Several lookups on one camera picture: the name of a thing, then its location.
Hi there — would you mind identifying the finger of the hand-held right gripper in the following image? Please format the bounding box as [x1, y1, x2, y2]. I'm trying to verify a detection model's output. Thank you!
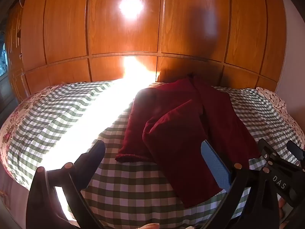
[287, 141, 305, 166]
[257, 138, 278, 171]

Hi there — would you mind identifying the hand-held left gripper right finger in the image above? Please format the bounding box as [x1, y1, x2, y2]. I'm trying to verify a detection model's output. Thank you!
[201, 139, 280, 229]

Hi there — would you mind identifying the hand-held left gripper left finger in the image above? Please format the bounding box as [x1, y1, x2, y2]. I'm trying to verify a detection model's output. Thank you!
[26, 139, 106, 229]

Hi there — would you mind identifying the dark red sweater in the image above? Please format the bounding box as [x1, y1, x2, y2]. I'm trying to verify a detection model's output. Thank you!
[116, 75, 261, 209]

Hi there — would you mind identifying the person's right hand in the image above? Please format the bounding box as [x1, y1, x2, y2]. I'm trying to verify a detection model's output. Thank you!
[278, 194, 289, 229]

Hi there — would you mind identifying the green checkered blanket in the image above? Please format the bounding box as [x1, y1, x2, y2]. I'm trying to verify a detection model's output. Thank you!
[5, 80, 305, 229]

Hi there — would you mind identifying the window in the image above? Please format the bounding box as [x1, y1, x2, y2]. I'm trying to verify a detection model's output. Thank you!
[0, 29, 10, 77]

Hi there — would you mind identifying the wooden wardrobe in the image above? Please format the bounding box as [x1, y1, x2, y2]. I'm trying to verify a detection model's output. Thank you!
[5, 0, 287, 103]

